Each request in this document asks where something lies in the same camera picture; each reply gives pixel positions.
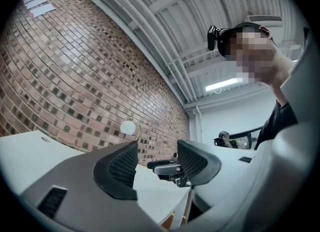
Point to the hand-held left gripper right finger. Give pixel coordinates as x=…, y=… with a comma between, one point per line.
x=237, y=176

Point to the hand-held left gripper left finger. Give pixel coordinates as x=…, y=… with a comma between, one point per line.
x=75, y=176

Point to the person's black shirt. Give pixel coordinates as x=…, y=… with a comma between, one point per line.
x=275, y=126

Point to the ceiling tube light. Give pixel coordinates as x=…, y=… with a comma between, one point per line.
x=223, y=84

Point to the person's head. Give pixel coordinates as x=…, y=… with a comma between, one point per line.
x=265, y=66

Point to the black cap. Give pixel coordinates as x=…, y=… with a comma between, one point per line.
x=225, y=43

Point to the white air conditioner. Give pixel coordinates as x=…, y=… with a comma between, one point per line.
x=264, y=18

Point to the white wall pipe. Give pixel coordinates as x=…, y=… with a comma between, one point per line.
x=197, y=123

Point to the black head-mounted camera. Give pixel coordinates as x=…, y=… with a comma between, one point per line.
x=213, y=38

